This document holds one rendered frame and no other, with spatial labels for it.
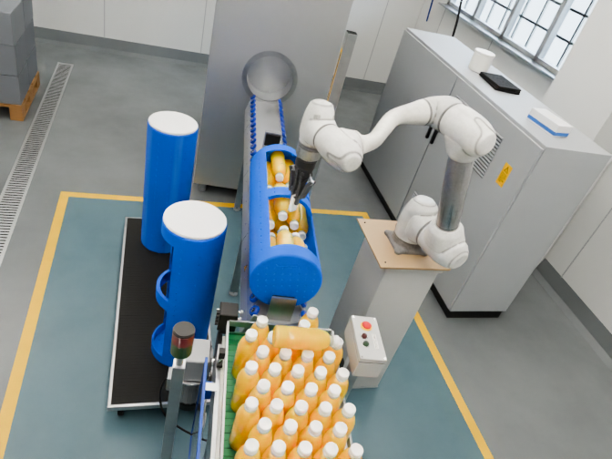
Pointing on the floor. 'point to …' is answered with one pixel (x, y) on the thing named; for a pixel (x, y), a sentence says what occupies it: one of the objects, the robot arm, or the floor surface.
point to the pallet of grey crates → (17, 57)
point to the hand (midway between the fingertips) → (293, 202)
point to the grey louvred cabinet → (481, 173)
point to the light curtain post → (340, 76)
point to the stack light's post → (172, 409)
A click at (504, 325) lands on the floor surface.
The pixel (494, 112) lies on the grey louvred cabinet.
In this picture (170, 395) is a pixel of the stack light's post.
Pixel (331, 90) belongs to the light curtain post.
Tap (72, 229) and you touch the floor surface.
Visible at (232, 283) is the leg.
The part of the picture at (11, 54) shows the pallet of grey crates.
